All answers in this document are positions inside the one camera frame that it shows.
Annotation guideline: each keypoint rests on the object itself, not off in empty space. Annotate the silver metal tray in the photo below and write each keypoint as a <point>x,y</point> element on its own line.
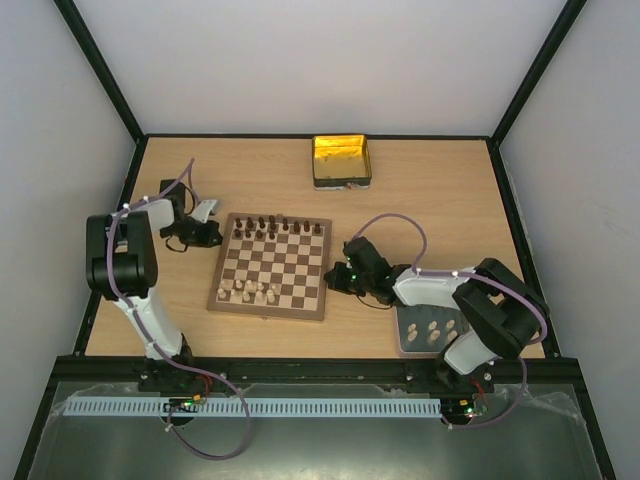
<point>422,316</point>

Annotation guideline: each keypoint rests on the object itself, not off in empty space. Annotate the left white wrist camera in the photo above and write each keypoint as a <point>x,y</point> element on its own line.
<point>204,209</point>

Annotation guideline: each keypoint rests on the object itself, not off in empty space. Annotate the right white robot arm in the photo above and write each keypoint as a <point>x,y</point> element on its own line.
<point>503,313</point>

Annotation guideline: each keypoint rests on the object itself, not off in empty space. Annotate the light pawn in tray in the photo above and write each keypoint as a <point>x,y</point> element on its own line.
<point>452,333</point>
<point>412,333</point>
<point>434,333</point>

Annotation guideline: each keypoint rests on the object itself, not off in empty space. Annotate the white slotted cable duct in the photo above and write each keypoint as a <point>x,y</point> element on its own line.
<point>257,407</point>

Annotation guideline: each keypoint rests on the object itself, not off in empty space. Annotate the gold tin box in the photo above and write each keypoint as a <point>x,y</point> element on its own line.
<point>341,162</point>

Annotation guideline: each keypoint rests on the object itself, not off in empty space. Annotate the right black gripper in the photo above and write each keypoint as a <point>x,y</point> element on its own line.
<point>338,277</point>

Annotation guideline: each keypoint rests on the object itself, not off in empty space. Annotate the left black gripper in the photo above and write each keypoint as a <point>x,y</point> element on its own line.
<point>209,241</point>

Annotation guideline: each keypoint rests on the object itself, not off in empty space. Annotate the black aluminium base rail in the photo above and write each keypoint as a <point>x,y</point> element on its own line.
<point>413,376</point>

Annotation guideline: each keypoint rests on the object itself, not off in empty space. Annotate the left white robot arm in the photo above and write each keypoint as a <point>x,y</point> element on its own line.
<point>121,262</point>

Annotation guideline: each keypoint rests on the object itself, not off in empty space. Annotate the wooden chess board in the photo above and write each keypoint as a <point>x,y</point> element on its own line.
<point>272,266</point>

